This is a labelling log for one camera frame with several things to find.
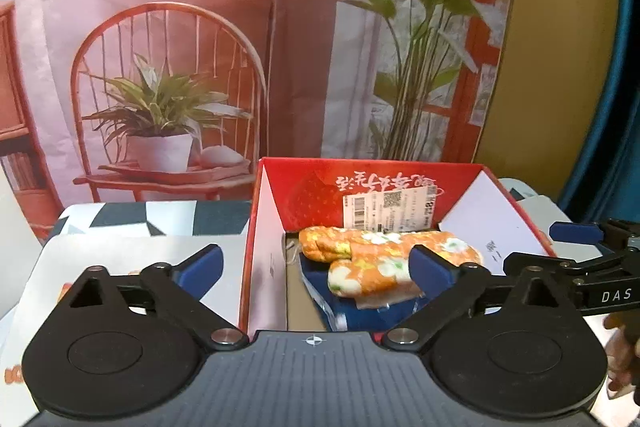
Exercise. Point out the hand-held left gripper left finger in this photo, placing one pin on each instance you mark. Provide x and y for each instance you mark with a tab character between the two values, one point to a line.
200	268

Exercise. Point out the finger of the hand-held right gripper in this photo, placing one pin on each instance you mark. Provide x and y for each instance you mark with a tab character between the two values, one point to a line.
555	266
575	232

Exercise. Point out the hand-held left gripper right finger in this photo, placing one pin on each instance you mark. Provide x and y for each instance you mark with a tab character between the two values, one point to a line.
431	269

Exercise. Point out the orange floral cloth roll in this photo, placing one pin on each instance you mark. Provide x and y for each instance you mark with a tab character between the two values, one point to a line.
365	279
330	243

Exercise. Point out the blue packet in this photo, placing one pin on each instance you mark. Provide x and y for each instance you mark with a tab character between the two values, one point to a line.
370	318

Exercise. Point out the red strawberry print box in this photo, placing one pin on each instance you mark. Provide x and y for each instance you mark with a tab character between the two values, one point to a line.
270	232

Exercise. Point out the person's right hand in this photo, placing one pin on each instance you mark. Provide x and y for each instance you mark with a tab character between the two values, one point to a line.
622	352

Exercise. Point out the cartoon printed tablecloth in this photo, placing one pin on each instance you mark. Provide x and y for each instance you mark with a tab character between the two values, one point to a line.
150	247

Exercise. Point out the blue curtain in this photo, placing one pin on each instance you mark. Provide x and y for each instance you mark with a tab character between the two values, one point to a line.
625	82

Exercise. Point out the wooden board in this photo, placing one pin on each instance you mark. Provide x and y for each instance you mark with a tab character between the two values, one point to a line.
560	57

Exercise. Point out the white marble panel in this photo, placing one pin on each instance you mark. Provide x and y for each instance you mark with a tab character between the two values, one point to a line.
15	247

